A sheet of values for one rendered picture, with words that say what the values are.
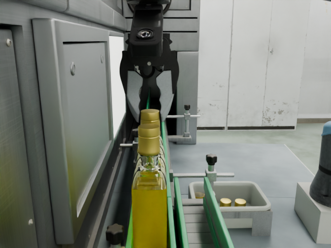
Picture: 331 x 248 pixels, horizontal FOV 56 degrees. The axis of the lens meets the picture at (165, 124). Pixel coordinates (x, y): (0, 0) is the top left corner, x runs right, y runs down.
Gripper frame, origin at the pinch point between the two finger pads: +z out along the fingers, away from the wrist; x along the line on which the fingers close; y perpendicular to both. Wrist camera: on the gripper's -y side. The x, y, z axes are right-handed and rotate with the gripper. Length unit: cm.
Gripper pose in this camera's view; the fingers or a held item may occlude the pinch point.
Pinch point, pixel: (149, 115)
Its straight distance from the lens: 54.1
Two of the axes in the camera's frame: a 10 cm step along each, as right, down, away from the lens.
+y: -0.3, -2.6, 9.6
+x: -10.0, 0.1, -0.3
